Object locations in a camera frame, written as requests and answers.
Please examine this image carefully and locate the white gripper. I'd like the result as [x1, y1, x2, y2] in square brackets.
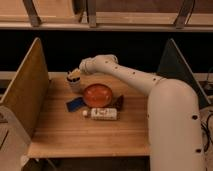
[67, 58, 94, 78]

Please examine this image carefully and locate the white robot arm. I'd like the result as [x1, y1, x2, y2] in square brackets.
[67, 55, 206, 171]

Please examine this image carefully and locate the orange ceramic bowl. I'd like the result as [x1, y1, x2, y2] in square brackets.
[83, 84, 113, 108]

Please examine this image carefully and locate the white cup with utensils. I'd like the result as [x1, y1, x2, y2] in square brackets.
[67, 77, 81, 93]

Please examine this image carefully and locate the blue rectangular sponge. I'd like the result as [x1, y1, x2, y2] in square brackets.
[66, 97, 85, 112]

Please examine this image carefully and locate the white plastic bottle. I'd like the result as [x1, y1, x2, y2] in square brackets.
[82, 108, 118, 120]

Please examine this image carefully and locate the left wooden side panel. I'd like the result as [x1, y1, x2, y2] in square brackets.
[0, 38, 49, 145]

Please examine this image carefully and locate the right dark side panel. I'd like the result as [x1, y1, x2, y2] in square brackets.
[157, 39, 211, 109]

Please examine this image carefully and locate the wooden shelf rail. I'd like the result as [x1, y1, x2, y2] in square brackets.
[0, 0, 213, 32]

